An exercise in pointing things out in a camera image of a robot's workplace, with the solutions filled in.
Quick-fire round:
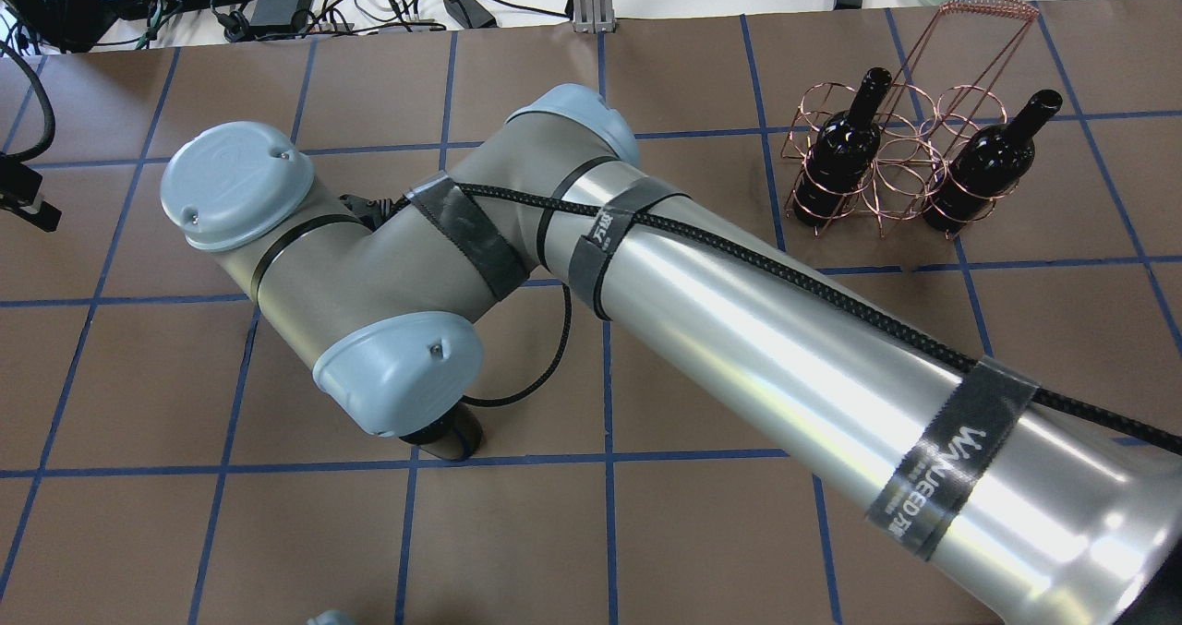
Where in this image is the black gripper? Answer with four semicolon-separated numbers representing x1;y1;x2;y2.
1;157;61;233

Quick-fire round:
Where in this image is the dark wine bottle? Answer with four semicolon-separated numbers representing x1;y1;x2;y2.
922;87;1063;236
398;403;483;463

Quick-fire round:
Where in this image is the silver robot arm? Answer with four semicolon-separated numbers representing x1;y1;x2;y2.
4;165;331;624
160;85;1181;624

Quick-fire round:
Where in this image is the dark wine bottle in basket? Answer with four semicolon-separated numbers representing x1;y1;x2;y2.
922;87;1063;236

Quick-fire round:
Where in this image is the copper wire wine basket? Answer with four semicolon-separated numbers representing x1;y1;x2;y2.
780;0;1040;239

